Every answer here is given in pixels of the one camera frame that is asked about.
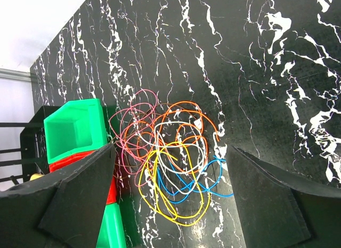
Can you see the green plastic bin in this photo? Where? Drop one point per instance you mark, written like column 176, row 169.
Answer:
column 111, row 233
column 76, row 127

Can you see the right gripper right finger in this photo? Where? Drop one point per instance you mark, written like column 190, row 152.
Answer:
column 277, row 208

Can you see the black wire dish rack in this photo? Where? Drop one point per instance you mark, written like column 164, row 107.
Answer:
column 32, row 147

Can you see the red plastic bin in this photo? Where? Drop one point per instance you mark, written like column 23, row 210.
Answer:
column 111, row 198

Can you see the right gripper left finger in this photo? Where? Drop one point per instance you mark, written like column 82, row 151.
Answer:
column 61, row 209

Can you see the near green plastic bin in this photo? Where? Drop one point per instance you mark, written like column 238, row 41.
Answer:
column 111, row 233

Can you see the far green plastic bin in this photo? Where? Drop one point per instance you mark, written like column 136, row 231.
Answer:
column 76, row 127

